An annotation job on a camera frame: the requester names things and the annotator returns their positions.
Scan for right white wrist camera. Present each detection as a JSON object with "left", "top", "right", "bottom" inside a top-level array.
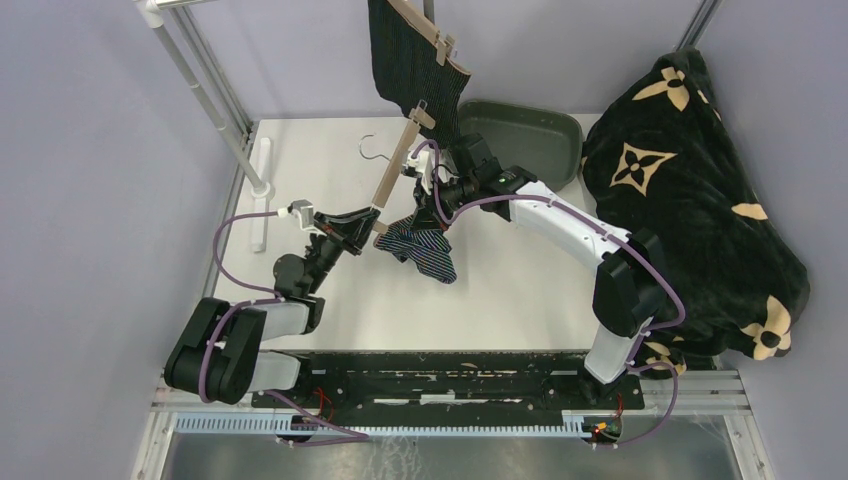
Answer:
[{"left": 401, "top": 147, "right": 435, "bottom": 180}]

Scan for aluminium frame rails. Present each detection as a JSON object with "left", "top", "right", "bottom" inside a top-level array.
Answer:
[{"left": 130, "top": 370, "right": 773, "bottom": 479}]

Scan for rack pole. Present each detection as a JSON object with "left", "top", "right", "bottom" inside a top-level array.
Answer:
[
  {"left": 133, "top": 0, "right": 261, "bottom": 188},
  {"left": 422, "top": 0, "right": 435, "bottom": 24}
]

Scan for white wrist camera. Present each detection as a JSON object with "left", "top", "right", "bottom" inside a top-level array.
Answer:
[
  {"left": 276, "top": 199, "right": 320, "bottom": 233},
  {"left": 401, "top": 147, "right": 435, "bottom": 180}
]

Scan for blue striped underwear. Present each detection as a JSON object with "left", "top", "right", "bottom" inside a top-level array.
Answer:
[{"left": 374, "top": 215, "right": 457, "bottom": 284}]

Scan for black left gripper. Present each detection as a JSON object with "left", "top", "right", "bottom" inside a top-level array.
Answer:
[{"left": 305, "top": 207, "right": 380, "bottom": 294}]

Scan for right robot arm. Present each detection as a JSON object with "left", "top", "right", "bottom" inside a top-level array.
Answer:
[{"left": 400, "top": 134, "right": 686, "bottom": 408}]

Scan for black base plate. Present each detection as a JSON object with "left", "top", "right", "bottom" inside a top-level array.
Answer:
[{"left": 283, "top": 351, "right": 645, "bottom": 428}]

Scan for left rack pole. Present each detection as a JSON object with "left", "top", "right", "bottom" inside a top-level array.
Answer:
[{"left": 133, "top": 0, "right": 261, "bottom": 188}]

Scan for white cable duct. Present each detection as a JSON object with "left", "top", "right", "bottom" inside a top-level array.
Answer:
[{"left": 174, "top": 412, "right": 591, "bottom": 440}]

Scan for centre rack pole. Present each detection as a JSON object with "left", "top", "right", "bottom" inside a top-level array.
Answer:
[{"left": 422, "top": 0, "right": 435, "bottom": 24}]

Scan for black striped underwear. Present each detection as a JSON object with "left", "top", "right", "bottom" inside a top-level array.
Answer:
[{"left": 367, "top": 1, "right": 471, "bottom": 147}]

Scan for wooden clip hanger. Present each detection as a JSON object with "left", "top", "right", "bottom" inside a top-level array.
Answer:
[{"left": 388, "top": 0, "right": 471, "bottom": 76}]

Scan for green plastic tray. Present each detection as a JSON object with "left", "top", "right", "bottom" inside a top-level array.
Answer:
[{"left": 458, "top": 100, "right": 583, "bottom": 192}]

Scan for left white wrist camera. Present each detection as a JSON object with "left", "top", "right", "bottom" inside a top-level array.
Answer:
[{"left": 276, "top": 199, "right": 320, "bottom": 233}]

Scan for black floral blanket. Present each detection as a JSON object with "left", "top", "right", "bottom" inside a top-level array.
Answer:
[{"left": 582, "top": 47, "right": 810, "bottom": 378}]

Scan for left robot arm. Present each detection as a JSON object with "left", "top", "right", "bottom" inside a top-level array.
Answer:
[{"left": 163, "top": 200, "right": 381, "bottom": 407}]

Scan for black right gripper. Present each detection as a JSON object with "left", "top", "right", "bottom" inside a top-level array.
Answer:
[{"left": 409, "top": 171, "right": 477, "bottom": 232}]

